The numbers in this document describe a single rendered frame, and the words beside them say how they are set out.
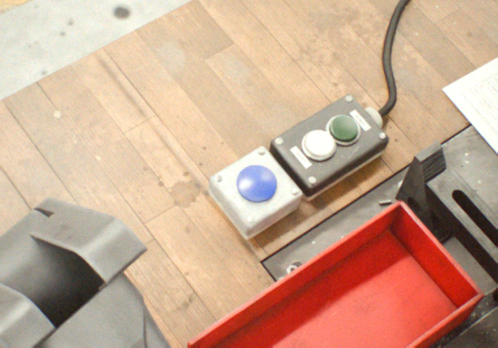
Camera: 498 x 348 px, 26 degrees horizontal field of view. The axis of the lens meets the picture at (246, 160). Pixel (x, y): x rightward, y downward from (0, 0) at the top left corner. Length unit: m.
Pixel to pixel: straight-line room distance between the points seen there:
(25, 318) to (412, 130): 0.66
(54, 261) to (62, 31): 1.68
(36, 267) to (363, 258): 0.50
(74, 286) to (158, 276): 0.40
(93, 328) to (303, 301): 0.48
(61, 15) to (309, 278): 1.39
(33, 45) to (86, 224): 1.69
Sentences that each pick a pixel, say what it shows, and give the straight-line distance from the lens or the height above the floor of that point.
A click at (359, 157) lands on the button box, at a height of 0.93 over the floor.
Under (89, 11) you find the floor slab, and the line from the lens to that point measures 2.31.
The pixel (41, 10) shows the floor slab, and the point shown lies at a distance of 2.32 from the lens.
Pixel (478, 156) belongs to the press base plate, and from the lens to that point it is 1.14.
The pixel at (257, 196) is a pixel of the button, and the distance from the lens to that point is 1.03.
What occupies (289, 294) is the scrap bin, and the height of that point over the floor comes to 0.91.
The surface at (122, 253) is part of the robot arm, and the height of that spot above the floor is 1.33.
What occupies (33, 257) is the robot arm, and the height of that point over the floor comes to 1.28.
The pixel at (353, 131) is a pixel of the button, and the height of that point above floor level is 0.94.
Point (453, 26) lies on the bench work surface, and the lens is 1.23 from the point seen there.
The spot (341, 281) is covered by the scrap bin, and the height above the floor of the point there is 0.90.
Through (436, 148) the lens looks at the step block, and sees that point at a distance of 1.02.
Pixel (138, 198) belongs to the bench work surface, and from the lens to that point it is 1.06.
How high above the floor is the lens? 1.84
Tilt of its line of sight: 60 degrees down
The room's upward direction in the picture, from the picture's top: 10 degrees clockwise
